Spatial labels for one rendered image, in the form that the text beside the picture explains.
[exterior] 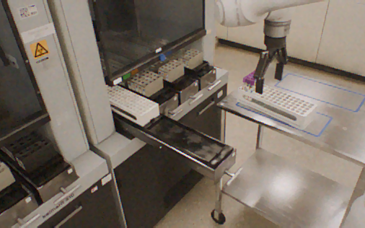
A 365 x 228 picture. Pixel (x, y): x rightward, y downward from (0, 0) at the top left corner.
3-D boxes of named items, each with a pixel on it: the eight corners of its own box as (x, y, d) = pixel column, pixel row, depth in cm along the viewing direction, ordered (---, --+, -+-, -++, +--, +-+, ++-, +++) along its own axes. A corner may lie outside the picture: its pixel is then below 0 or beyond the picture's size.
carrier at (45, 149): (54, 151, 113) (50, 138, 109) (58, 154, 112) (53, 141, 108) (24, 171, 106) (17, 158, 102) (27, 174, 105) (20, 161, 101)
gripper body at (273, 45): (278, 40, 107) (275, 65, 113) (291, 32, 112) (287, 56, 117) (259, 34, 112) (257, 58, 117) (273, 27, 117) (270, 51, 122)
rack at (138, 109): (95, 104, 140) (92, 91, 136) (113, 94, 146) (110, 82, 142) (143, 129, 124) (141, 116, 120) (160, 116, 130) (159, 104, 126)
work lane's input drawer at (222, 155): (90, 115, 145) (86, 99, 139) (113, 102, 153) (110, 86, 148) (224, 192, 105) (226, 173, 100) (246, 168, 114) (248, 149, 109)
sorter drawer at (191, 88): (91, 66, 185) (87, 52, 180) (109, 58, 193) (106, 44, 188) (187, 108, 146) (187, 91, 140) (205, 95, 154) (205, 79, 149)
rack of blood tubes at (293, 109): (236, 101, 134) (236, 88, 130) (249, 91, 139) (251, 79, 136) (302, 130, 116) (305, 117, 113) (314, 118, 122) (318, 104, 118)
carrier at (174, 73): (181, 73, 156) (180, 61, 152) (185, 73, 155) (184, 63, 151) (165, 82, 149) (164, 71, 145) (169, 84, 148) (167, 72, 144)
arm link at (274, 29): (296, 16, 108) (293, 33, 112) (273, 11, 114) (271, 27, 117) (282, 24, 103) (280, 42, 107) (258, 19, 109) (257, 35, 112)
